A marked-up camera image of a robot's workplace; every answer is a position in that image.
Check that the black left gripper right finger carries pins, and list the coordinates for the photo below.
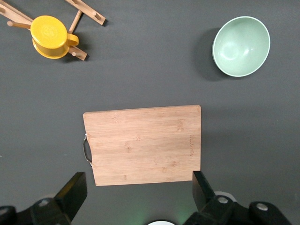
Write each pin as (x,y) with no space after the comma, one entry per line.
(204,199)

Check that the bamboo cutting board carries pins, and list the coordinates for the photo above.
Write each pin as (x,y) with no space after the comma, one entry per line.
(143,145)

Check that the wooden peg drying rack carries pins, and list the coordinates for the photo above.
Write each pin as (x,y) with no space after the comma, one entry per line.
(93,14)

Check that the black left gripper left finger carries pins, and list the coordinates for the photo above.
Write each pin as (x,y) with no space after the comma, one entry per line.
(75,192)

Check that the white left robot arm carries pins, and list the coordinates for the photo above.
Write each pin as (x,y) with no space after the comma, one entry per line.
(161,222)

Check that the light green bowl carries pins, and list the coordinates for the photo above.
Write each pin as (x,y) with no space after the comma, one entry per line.
(241,47)

